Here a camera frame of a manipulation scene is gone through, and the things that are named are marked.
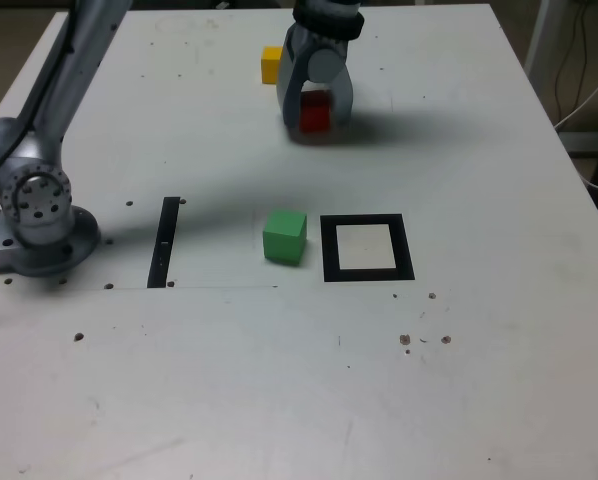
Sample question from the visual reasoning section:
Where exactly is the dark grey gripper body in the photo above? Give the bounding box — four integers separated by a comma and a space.
284, 24, 353, 57

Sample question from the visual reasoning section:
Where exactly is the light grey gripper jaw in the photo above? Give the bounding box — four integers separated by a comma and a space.
306, 44, 357, 128

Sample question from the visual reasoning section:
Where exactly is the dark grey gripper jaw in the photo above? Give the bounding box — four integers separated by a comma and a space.
276, 42, 310, 134

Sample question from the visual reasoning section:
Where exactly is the red cube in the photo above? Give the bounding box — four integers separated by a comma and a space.
298, 84, 335, 134

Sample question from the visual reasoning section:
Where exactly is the yellow cube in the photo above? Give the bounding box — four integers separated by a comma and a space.
260, 46, 284, 85

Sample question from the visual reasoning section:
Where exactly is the green cube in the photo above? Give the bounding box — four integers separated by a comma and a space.
262, 210, 309, 266

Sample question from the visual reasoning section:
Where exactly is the black tape square outline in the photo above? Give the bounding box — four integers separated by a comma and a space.
319, 213, 416, 283

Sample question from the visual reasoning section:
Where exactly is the black tape strip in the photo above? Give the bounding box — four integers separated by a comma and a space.
146, 196, 181, 290

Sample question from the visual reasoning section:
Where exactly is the white metal post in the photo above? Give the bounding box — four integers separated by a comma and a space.
523, 0, 563, 76

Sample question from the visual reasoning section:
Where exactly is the thin black cable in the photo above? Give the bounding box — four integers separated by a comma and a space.
553, 4, 580, 119
575, 0, 590, 110

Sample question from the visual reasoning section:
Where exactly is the long white cable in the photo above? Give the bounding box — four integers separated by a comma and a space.
552, 63, 598, 130

